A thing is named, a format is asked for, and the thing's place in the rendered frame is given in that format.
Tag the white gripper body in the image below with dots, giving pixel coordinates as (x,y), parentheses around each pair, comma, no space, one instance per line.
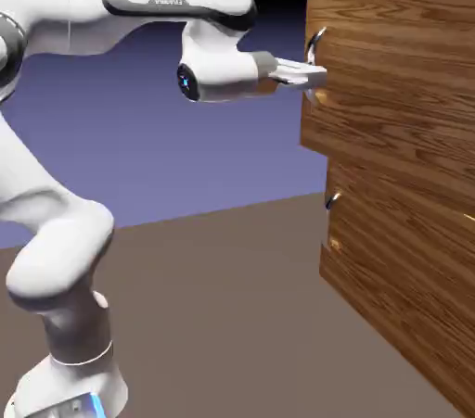
(297,73)

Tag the wooden cabinet door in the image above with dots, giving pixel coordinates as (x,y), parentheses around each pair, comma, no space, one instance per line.
(389,65)

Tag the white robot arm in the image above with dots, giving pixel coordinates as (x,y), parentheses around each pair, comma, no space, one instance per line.
(59,240)

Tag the wooden cabinet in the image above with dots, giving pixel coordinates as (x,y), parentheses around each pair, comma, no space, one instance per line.
(400,240)

